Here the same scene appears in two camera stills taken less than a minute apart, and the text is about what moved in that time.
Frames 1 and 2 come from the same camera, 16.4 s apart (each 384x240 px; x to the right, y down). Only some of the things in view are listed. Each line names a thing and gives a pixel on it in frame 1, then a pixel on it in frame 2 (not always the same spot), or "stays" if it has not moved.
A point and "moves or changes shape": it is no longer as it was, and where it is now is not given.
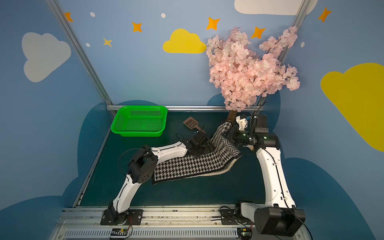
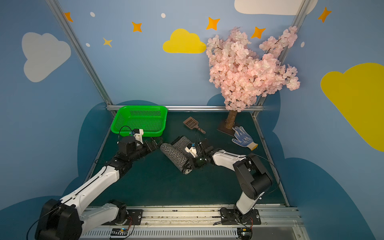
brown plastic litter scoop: (192, 123) stays
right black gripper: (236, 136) → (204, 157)
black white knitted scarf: (225, 149) moves or changes shape
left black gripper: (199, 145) → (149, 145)
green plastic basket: (136, 121) stays
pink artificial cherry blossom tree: (242, 76) stays
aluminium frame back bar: (193, 108) stays
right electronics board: (245, 233) stays
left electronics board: (119, 232) stays
